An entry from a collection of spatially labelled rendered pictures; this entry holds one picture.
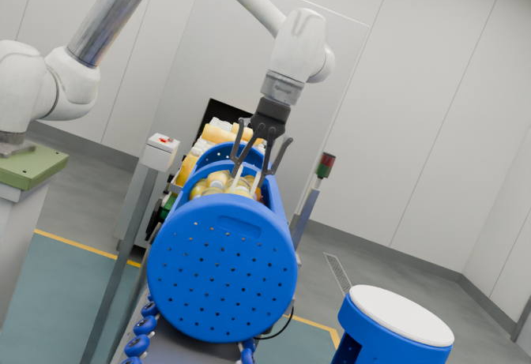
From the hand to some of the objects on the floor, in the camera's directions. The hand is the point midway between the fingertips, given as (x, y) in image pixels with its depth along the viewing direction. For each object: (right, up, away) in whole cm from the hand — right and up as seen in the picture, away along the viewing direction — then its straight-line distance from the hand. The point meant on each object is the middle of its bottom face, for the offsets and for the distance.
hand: (245, 183), depth 129 cm
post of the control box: (-73, -88, +102) cm, 153 cm away
